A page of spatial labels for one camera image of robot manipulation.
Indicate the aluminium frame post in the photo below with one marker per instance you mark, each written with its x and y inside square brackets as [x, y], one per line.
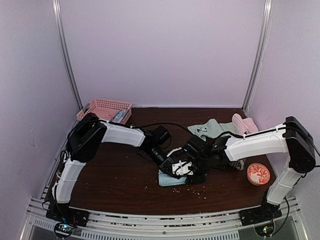
[65, 53]
[257, 64]

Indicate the light blue terry towel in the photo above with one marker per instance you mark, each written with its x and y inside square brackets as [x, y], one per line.
[165, 180]

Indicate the pink cloth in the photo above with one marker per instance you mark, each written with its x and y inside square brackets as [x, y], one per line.
[244, 125]

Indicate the pink perforated plastic basket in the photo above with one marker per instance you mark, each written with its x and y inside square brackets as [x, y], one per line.
[104, 108]

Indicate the blue polka dot striped towel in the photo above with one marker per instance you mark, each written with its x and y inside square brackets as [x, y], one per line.
[120, 117]

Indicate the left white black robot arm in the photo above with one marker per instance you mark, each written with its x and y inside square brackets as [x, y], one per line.
[83, 142]

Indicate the pale green terry towel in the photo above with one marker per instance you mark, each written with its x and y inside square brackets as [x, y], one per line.
[212, 129]

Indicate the grey striped ceramic mug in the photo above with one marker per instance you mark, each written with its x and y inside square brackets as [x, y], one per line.
[239, 164]

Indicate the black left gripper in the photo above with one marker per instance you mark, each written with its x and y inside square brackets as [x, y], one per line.
[166, 166]

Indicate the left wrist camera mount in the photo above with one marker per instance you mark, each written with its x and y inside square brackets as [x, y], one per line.
[173, 151]

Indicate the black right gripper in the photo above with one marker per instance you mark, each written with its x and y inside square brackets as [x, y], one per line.
[201, 179]

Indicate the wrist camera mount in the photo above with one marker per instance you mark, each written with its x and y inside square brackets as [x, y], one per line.
[182, 168]
[173, 151]

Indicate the left aluminium frame post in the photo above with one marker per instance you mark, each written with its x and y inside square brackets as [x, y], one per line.
[65, 53]

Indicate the right aluminium frame post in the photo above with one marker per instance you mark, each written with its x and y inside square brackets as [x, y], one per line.
[257, 64]

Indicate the front aluminium rail base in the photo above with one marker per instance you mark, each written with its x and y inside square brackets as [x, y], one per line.
[222, 225]

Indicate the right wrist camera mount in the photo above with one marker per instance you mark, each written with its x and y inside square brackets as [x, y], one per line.
[182, 168]

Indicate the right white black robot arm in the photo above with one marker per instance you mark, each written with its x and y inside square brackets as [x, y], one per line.
[289, 138]

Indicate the orange patterned ceramic bowl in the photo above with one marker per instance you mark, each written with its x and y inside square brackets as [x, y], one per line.
[258, 174]

